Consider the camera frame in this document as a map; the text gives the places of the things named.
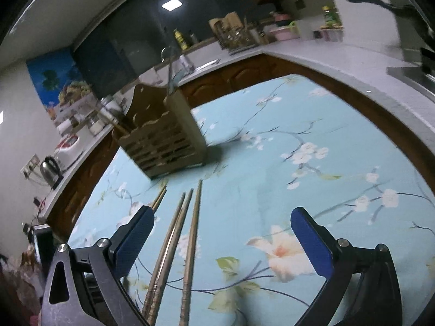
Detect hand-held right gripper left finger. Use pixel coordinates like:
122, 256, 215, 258
41, 205, 156, 326

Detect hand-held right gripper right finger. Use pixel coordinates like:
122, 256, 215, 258
290, 206, 399, 326

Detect wooden chopstick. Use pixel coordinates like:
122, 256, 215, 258
150, 183, 166, 208
146, 188, 194, 321
153, 187, 168, 212
181, 179, 203, 326
142, 192, 187, 318

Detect wooden slatted utensil holder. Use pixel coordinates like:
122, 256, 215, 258
112, 84, 209, 179

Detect thin metal chopstick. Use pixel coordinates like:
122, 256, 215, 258
166, 46, 175, 95

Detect dish rack with utensils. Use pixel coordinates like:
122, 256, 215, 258
217, 27, 262, 54

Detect blue floral tablecloth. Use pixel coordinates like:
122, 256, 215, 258
66, 73, 435, 326

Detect steel electric kettle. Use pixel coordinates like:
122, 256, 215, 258
40, 155, 64, 188

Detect white rice cooker red panel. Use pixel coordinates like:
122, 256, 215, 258
54, 135, 84, 169

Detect pink patterned cloth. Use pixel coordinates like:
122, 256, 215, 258
0, 251, 45, 326

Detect glass jar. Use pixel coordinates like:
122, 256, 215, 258
86, 95, 123, 135

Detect chrome faucet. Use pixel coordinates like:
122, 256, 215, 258
160, 46, 178, 64

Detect yellow bottle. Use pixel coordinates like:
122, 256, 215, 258
173, 29, 189, 51

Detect dark window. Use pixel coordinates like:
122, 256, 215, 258
73, 0, 283, 91

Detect pink basin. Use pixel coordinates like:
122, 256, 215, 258
268, 24, 302, 42

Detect pink lidded pot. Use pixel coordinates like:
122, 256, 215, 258
274, 12, 293, 28

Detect cooking oil bottle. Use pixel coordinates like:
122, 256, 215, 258
321, 6, 341, 28

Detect wooden cutting boards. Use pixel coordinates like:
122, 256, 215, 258
208, 12, 242, 33

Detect black wok with lid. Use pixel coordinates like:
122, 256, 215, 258
347, 0, 435, 42

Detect wall power outlet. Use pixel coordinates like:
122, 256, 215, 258
21, 154, 41, 179

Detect wall poster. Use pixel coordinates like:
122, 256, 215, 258
26, 48, 98, 128

